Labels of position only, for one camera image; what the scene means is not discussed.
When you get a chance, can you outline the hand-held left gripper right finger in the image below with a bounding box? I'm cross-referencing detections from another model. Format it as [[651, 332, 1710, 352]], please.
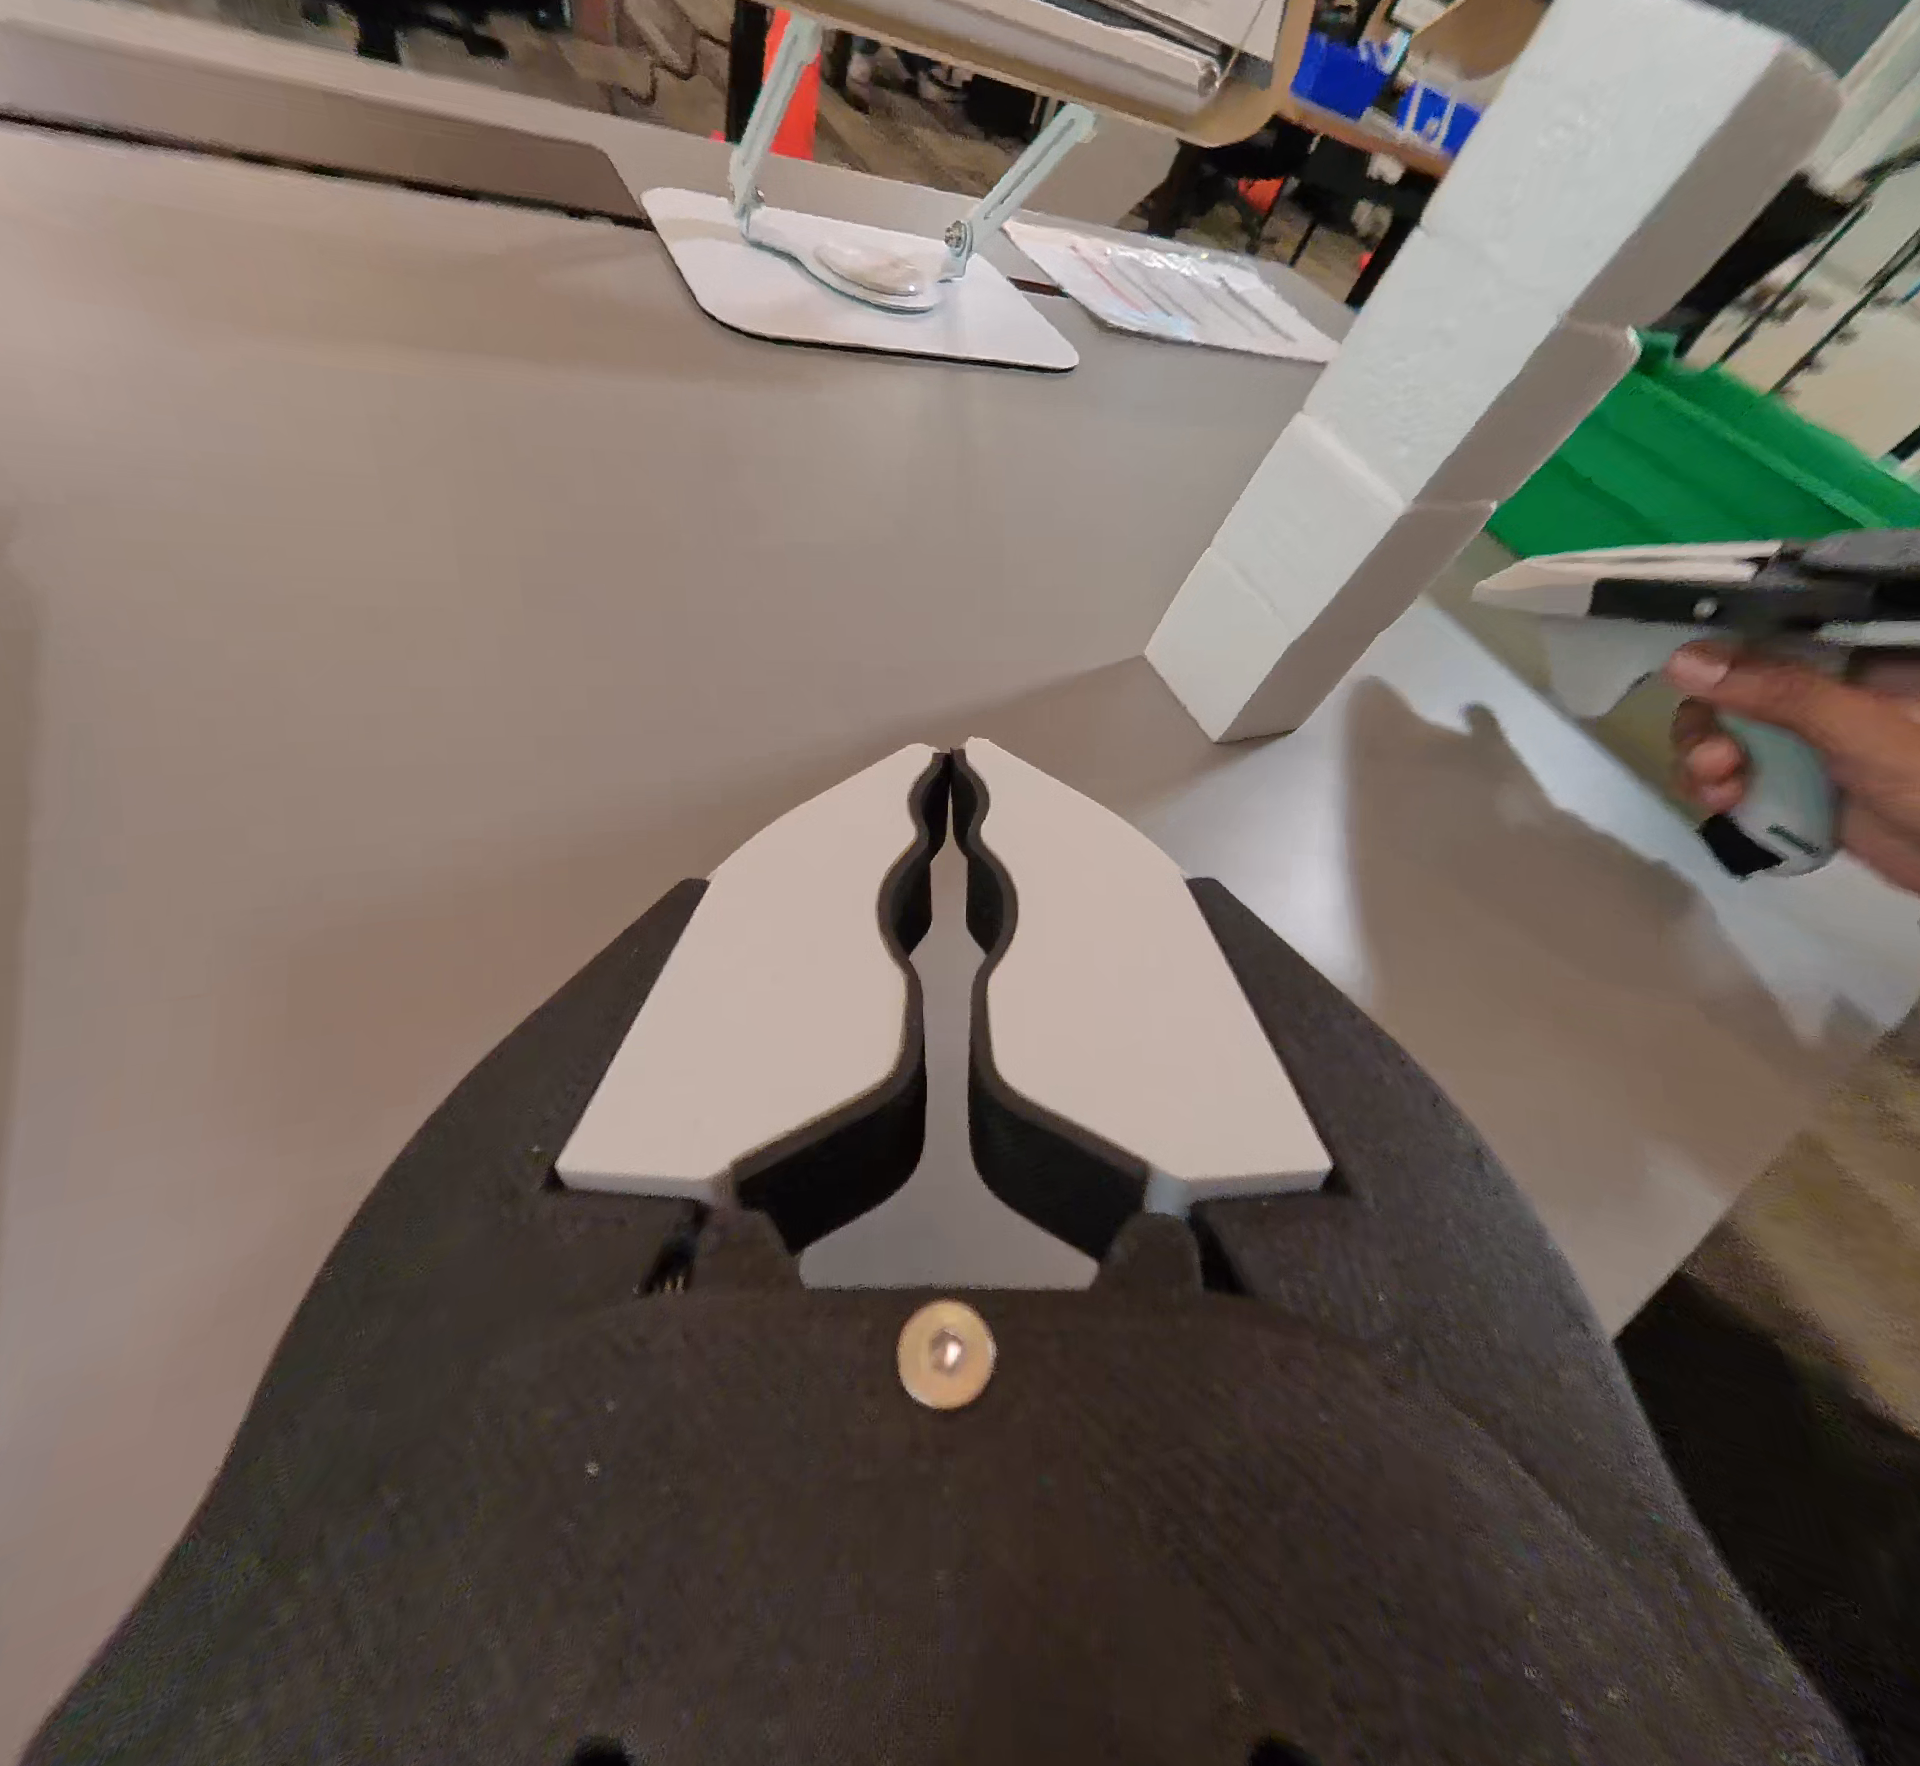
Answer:
[[953, 737, 1335, 1264]]

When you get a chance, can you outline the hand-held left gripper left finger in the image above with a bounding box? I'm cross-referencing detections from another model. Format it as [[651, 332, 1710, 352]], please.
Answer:
[[555, 745, 954, 1255]]

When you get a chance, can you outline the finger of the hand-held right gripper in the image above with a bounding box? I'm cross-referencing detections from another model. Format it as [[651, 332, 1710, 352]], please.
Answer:
[[1502, 541, 1790, 589], [1475, 581, 1763, 625]]

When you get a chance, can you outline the white foam cube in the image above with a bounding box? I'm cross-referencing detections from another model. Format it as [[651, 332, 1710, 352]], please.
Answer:
[[1304, 226, 1644, 509], [1145, 550, 1427, 750], [1204, 417, 1502, 637], [1415, 0, 1845, 332]]

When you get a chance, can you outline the grey desk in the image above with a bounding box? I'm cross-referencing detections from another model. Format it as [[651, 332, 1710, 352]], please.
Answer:
[[0, 116, 1920, 1752]]

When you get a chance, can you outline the person's right hand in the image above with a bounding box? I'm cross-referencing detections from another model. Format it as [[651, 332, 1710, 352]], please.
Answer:
[[1665, 645, 1920, 897]]

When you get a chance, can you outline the green plastic bin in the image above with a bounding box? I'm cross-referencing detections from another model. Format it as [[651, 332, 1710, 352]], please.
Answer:
[[1492, 328, 1920, 587]]

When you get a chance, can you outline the clear plastic bag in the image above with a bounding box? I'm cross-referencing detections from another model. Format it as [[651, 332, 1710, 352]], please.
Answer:
[[1001, 216, 1346, 366]]

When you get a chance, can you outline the blue plastic crate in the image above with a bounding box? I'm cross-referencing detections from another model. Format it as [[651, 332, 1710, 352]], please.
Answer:
[[1289, 30, 1484, 161]]

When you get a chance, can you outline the brown cardboard box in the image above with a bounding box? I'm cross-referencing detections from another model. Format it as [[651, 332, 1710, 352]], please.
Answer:
[[1408, 0, 1672, 74]]

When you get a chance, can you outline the white stand base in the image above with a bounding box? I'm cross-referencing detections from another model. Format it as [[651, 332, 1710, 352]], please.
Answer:
[[644, 0, 1226, 374]]

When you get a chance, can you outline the orange traffic cone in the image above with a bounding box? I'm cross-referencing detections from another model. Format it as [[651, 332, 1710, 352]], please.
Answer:
[[764, 6, 823, 167]]

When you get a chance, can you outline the adjoining grey table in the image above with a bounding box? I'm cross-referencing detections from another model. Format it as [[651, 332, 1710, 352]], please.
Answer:
[[0, 0, 1187, 230]]

